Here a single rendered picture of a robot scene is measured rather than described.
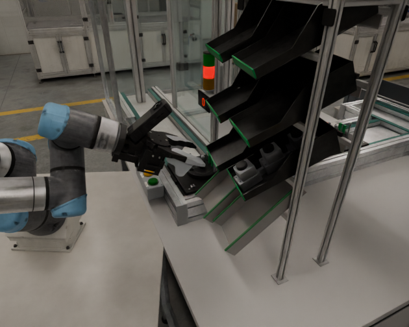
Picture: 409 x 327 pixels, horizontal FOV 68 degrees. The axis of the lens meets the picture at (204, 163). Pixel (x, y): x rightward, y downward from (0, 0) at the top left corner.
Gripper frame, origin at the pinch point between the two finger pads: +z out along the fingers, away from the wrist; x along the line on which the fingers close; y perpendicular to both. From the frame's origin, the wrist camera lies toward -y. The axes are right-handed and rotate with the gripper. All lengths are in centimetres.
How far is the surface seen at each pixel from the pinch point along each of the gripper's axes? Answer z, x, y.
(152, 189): 6, -36, 37
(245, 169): 12.6, 3.2, -0.6
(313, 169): 71, -33, 7
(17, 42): -183, -806, 203
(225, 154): 15.5, -14.0, 4.0
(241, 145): 19.1, -13.7, -0.4
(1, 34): -216, -802, 195
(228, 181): 23.5, -16.8, 14.7
